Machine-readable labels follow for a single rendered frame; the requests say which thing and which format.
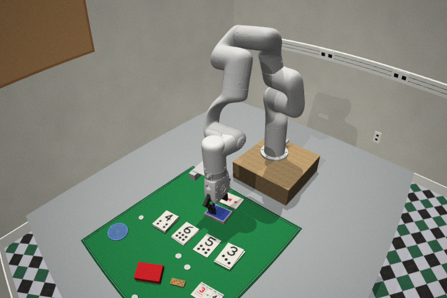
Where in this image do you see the red rectangular block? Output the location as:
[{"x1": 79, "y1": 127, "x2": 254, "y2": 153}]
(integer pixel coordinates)
[{"x1": 134, "y1": 262, "x2": 164, "y2": 284}]

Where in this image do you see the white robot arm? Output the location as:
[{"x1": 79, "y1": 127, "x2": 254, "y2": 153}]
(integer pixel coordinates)
[{"x1": 189, "y1": 25, "x2": 305, "y2": 181}]

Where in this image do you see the blue round disc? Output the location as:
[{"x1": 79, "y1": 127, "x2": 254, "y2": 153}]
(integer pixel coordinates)
[{"x1": 107, "y1": 223, "x2": 129, "y2": 241}]

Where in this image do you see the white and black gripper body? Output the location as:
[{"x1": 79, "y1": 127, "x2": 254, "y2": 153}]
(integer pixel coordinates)
[{"x1": 204, "y1": 170, "x2": 230, "y2": 204}]

